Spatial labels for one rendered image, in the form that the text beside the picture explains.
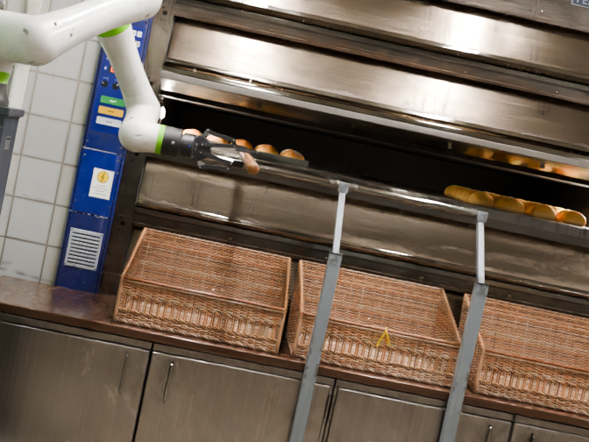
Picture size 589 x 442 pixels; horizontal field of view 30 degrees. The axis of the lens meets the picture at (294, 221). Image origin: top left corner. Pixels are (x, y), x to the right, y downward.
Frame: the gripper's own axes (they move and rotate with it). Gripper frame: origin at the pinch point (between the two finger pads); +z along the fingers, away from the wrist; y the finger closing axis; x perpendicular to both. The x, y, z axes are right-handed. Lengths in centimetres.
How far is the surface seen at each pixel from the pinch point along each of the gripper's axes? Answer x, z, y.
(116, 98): -58, -49, -10
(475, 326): 2, 83, 38
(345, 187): -20.9, 35.3, 3.4
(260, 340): -9, 17, 58
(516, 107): -60, 96, -37
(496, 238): -60, 100, 12
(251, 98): -48, -1, -20
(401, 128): -44, 53, -20
